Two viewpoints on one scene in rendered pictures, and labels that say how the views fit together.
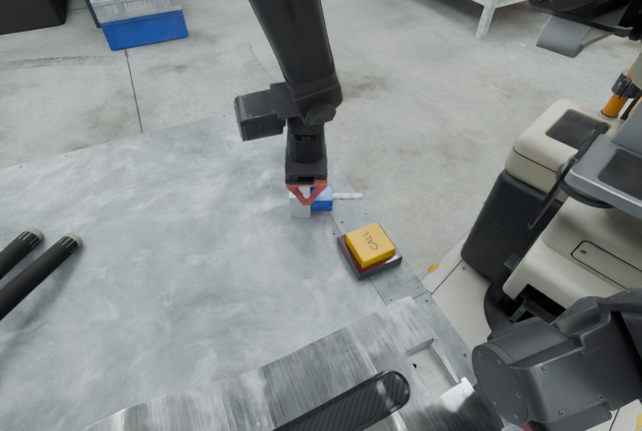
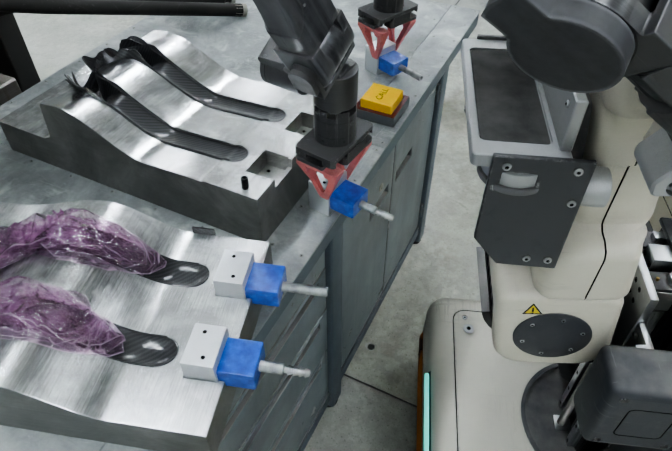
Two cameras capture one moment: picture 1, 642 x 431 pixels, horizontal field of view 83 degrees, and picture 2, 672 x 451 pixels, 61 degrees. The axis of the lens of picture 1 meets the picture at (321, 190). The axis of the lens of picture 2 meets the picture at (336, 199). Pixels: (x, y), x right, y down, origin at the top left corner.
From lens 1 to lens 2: 0.77 m
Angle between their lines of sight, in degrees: 36
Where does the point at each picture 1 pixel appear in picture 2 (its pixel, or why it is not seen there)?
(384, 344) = (297, 103)
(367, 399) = (260, 113)
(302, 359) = (256, 85)
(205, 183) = not seen: hidden behind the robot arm
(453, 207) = not seen: outside the picture
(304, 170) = (370, 12)
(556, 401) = (267, 51)
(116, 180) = not seen: outside the picture
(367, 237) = (383, 91)
